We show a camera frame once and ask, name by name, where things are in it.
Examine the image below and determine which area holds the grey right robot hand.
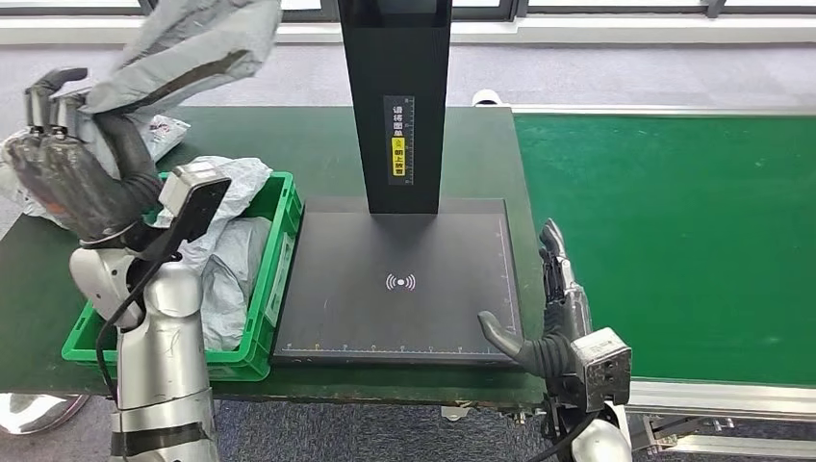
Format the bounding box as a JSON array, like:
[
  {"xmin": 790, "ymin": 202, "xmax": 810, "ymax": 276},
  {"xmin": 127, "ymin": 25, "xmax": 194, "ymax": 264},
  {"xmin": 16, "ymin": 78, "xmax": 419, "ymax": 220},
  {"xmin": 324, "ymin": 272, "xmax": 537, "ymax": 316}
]
[{"xmin": 477, "ymin": 218, "xmax": 594, "ymax": 377}]

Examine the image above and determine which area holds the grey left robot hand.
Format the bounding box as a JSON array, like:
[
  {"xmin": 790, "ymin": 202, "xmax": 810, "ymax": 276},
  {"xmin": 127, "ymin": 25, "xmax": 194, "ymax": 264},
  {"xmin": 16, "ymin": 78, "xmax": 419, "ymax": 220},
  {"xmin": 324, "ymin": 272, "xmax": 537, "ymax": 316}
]
[{"xmin": 5, "ymin": 66, "xmax": 166, "ymax": 244}]

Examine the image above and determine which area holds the grey parcel bag red print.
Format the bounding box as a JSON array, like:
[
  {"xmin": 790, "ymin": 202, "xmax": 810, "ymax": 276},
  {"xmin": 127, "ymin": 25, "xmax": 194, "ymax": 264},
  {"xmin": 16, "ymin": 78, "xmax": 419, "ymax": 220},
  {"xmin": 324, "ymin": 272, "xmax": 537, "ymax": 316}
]
[
  {"xmin": 60, "ymin": 0, "xmax": 283, "ymax": 180},
  {"xmin": 152, "ymin": 156, "xmax": 274, "ymax": 275},
  {"xmin": 198, "ymin": 217, "xmax": 274, "ymax": 353}
]

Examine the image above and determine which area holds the flat white black-lettered parcel bag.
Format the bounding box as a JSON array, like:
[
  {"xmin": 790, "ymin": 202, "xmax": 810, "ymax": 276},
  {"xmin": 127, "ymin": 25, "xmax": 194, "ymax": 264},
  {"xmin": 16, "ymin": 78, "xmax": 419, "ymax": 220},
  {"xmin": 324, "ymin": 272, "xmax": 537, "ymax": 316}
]
[{"xmin": 137, "ymin": 115, "xmax": 191, "ymax": 164}]

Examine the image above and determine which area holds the green conveyor belt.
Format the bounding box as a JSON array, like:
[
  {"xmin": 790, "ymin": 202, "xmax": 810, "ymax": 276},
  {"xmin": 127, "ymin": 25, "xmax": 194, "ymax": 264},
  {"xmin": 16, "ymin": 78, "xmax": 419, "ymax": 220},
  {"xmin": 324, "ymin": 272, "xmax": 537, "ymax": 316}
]
[{"xmin": 513, "ymin": 115, "xmax": 816, "ymax": 389}]

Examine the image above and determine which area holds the green plastic crate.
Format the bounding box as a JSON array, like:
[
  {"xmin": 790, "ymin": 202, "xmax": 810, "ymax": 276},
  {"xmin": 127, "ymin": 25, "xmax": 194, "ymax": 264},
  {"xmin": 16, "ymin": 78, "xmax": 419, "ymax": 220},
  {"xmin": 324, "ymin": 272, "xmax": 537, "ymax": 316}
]
[{"xmin": 62, "ymin": 170, "xmax": 305, "ymax": 382}]

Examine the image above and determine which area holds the black yellow column label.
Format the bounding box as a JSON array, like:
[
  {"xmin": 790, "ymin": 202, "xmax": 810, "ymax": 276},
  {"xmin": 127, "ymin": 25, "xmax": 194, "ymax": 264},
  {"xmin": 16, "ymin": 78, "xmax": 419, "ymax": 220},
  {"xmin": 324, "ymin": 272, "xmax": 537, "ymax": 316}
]
[{"xmin": 383, "ymin": 95, "xmax": 417, "ymax": 187}]

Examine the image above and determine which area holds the shiny chrome round foot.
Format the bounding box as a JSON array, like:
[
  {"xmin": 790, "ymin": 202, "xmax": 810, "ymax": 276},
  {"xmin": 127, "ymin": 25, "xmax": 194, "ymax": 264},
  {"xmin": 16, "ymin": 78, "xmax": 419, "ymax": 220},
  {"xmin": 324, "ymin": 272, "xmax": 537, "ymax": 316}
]
[{"xmin": 0, "ymin": 393, "xmax": 90, "ymax": 436}]

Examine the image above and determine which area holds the white window sill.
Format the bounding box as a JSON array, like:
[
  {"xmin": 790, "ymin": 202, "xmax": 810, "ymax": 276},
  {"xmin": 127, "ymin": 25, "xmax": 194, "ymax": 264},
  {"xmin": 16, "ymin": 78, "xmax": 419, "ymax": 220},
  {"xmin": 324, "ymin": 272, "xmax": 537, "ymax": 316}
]
[{"xmin": 0, "ymin": 13, "xmax": 816, "ymax": 47}]

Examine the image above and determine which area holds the black scanner column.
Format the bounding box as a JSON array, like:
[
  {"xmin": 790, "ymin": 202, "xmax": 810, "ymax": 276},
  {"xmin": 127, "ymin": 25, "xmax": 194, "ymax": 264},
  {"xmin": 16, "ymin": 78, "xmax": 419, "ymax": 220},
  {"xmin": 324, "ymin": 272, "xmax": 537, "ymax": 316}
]
[{"xmin": 338, "ymin": 0, "xmax": 454, "ymax": 216}]

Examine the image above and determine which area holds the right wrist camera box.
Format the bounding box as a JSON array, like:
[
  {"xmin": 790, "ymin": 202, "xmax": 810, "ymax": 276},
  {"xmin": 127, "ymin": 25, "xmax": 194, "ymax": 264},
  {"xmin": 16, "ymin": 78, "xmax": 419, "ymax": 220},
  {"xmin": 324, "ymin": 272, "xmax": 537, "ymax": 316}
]
[{"xmin": 569, "ymin": 326, "xmax": 633, "ymax": 414}]

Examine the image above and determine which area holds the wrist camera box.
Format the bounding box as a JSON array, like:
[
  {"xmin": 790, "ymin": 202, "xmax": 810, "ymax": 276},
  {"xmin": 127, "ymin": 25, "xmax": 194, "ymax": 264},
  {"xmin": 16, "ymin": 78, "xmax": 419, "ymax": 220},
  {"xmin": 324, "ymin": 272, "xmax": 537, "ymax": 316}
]
[
  {"xmin": 569, "ymin": 326, "xmax": 633, "ymax": 414},
  {"xmin": 137, "ymin": 160, "xmax": 233, "ymax": 263}
]

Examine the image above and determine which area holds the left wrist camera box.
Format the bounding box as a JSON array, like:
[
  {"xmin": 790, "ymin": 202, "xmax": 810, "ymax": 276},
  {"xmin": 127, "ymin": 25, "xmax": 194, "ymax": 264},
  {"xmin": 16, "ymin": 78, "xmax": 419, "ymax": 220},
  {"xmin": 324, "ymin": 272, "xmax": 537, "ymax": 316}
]
[{"xmin": 137, "ymin": 160, "xmax": 233, "ymax": 263}]

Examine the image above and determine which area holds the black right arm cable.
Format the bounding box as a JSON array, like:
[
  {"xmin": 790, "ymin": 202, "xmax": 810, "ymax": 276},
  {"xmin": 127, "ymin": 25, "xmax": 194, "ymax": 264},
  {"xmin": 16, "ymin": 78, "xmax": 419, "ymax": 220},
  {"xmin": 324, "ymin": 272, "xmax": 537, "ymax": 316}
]
[{"xmin": 525, "ymin": 407, "xmax": 603, "ymax": 462}]

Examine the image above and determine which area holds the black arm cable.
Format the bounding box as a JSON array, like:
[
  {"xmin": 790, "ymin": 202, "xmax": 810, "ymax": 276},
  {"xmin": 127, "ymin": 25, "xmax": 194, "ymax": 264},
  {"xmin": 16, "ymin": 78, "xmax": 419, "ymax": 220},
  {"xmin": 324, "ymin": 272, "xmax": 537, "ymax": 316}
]
[
  {"xmin": 525, "ymin": 407, "xmax": 603, "ymax": 462},
  {"xmin": 93, "ymin": 251, "xmax": 183, "ymax": 406}
]

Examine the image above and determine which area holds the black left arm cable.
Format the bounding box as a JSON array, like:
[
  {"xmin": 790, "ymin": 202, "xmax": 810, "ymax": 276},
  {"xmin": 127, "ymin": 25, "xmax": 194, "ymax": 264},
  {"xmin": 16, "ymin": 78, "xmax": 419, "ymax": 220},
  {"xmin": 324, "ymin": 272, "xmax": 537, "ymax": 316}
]
[{"xmin": 93, "ymin": 251, "xmax": 183, "ymax": 406}]

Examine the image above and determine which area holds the black scanner base plate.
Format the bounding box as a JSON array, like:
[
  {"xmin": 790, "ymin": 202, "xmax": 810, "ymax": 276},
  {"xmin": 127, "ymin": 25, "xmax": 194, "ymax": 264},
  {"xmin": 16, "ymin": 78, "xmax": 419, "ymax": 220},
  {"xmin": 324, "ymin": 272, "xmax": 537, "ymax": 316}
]
[{"xmin": 270, "ymin": 197, "xmax": 525, "ymax": 368}]

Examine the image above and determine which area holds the aluminium conveyor frame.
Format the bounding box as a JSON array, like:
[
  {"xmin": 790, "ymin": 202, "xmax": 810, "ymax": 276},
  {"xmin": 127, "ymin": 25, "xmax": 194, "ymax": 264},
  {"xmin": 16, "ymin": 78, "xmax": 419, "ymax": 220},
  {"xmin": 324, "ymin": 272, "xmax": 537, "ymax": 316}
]
[{"xmin": 509, "ymin": 103, "xmax": 816, "ymax": 462}]

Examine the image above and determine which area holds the dark window frame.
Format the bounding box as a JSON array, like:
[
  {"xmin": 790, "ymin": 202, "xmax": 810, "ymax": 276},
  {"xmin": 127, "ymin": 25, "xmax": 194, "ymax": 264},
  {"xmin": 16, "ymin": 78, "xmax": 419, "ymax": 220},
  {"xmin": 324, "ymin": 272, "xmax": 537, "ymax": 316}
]
[{"xmin": 0, "ymin": 0, "xmax": 816, "ymax": 20}]

